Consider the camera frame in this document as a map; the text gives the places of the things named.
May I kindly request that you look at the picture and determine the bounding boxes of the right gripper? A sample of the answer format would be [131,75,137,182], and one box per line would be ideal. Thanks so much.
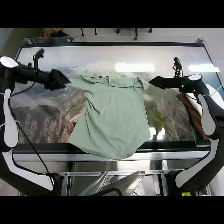
[147,75,183,91]

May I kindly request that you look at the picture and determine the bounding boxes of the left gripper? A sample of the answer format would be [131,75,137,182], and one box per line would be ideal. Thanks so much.
[47,68,72,91]

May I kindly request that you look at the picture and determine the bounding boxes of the pale green shirt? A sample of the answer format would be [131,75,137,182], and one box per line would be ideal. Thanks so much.
[66,68,153,161]

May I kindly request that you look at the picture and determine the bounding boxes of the brown garment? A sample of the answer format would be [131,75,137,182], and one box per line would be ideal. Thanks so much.
[176,92,210,142]

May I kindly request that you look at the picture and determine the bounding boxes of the black chair base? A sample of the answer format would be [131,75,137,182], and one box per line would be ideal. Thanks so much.
[115,27,153,41]

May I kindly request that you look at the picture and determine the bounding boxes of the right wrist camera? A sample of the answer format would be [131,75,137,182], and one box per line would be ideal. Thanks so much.
[172,56,184,79]

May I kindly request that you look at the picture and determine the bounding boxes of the black cable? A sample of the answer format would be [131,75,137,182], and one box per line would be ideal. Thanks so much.
[9,81,55,183]

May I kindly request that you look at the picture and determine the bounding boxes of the silver frame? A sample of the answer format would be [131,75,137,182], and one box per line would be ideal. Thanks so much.
[12,149,215,197]

